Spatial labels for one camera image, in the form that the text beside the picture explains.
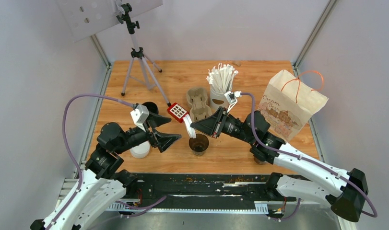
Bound red white block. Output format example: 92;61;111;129
167;103;189;123

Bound brown pulp cup carrier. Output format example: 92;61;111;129
186;88;212;122

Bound grey perforated board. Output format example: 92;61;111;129
56;0;163;42

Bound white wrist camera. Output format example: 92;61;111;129
224;91;242;113
130;104;150;132

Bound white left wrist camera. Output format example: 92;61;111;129
130;104;150;132

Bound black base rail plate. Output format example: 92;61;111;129
121;173;296;210

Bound clear brown printed coffee cup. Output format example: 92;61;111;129
189;134;209;156

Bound dark cup of coffee beans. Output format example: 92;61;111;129
142;102;159;115

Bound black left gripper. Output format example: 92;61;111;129
115;110;182;154

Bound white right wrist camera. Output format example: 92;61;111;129
224;91;242;113

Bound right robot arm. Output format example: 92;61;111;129
190;107;368;222

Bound silver tripod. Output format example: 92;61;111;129
115;0;171;106

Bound paper bag with orange handles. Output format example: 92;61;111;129
258;69;329;142

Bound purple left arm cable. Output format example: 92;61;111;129
45;93;168;230

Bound lidded coffee cup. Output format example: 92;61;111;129
253;156;269;165

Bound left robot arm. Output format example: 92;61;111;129
30;113;181;230

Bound bundle of white wrapped straws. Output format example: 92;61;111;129
206;63;238;93

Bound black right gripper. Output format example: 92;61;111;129
190;107;254;145

